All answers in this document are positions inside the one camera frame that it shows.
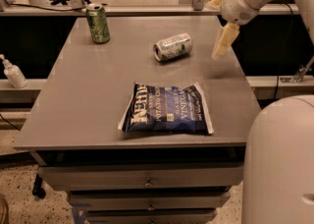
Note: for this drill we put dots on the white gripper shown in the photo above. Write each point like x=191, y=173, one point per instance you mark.
x=237, y=6

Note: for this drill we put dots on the silver 7up can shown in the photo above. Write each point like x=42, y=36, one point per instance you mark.
x=172, y=47

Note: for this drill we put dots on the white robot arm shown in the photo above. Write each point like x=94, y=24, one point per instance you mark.
x=278, y=176

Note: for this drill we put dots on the green soda can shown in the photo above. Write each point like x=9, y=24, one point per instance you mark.
x=97, y=22

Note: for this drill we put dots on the blue Kettle chips bag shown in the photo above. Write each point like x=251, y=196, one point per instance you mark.
x=167, y=109

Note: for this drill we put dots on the grey drawer cabinet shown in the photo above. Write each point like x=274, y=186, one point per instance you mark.
x=139, y=178

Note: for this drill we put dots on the white pump bottle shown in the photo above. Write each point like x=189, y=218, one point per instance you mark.
x=13, y=73

